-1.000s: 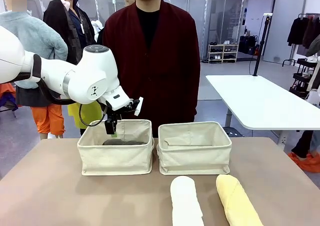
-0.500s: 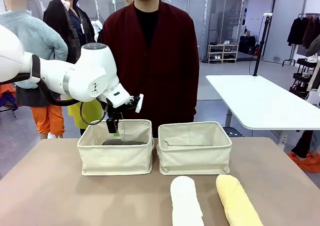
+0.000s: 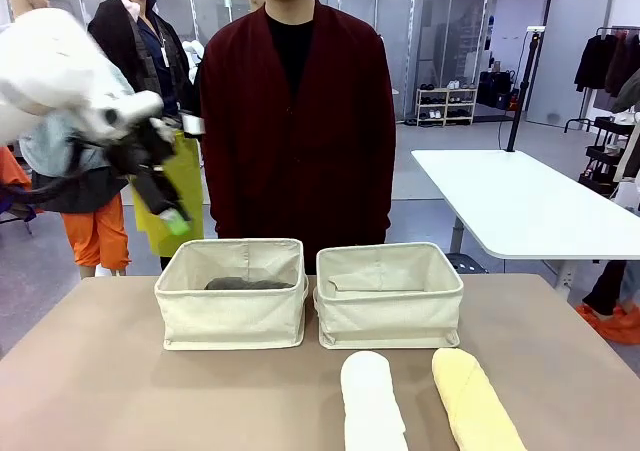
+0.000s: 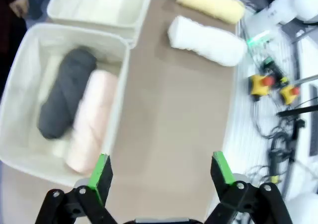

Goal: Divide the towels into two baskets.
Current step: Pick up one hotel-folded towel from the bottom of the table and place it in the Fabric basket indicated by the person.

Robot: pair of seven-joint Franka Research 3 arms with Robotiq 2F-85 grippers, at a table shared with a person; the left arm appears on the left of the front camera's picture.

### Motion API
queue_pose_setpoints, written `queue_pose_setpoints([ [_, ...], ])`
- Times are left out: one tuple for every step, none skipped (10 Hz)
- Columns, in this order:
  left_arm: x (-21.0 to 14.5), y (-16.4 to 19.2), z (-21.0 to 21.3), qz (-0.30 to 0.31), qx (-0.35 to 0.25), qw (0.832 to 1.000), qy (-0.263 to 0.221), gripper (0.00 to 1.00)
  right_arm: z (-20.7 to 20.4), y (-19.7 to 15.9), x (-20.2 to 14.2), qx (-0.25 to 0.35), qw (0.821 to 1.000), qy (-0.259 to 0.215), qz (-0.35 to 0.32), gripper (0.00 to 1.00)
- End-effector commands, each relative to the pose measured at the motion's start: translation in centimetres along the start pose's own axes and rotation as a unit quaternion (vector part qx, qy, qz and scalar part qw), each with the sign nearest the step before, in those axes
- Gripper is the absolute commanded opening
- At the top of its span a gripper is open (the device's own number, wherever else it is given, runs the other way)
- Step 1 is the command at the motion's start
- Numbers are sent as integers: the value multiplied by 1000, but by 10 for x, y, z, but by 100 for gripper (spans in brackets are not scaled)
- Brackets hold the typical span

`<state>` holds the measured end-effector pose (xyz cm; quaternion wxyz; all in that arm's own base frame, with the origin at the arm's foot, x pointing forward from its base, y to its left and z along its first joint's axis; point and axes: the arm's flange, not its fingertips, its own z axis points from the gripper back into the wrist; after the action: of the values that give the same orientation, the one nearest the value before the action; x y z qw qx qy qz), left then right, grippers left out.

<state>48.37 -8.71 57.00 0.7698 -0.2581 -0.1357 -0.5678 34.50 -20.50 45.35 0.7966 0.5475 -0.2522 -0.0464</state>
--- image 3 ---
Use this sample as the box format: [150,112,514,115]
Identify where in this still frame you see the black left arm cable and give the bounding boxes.
[0,135,136,210]

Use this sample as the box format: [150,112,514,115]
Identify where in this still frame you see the black trolley cart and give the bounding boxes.
[579,115,639,197]

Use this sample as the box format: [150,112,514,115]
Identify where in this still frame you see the black metal clothes rack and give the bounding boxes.
[564,25,640,133]

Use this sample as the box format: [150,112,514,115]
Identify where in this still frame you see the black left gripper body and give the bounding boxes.
[106,117,177,176]

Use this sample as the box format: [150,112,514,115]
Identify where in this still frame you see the black camera stand pole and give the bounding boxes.
[505,28,545,153]

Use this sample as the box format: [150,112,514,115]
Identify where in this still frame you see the black hanging coat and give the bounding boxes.
[573,34,620,93]

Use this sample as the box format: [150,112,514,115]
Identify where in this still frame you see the orange garment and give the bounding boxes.
[0,145,34,192]

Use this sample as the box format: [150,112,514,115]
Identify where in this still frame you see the white table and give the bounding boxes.
[410,149,640,302]

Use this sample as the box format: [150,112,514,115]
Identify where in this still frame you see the white towel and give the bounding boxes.
[340,350,409,451]

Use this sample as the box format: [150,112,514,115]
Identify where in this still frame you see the orange shoe covers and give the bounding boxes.
[574,303,640,345]

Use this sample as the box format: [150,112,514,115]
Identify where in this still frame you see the olive hanging garment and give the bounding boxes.
[612,68,640,115]

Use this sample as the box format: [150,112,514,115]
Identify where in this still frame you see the beige fabric basket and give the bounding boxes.
[153,238,310,351]
[313,242,464,350]

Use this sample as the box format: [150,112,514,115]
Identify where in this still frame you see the yellow towel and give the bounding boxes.
[431,348,527,451]

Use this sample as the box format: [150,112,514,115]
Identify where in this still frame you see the mannequin in light blue fleece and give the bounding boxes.
[4,0,134,278]

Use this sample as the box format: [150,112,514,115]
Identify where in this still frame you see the person in maroon cardigan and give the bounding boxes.
[198,0,398,275]

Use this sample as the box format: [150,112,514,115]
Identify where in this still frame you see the grey towel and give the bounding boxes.
[204,276,296,292]

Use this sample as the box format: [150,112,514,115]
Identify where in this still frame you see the leg in dark trousers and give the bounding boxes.
[582,259,640,318]

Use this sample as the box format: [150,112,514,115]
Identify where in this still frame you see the dark brown hanging coat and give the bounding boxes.
[603,33,640,98]

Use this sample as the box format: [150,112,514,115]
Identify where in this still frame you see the wooden shoe rack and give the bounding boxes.
[415,86,479,127]

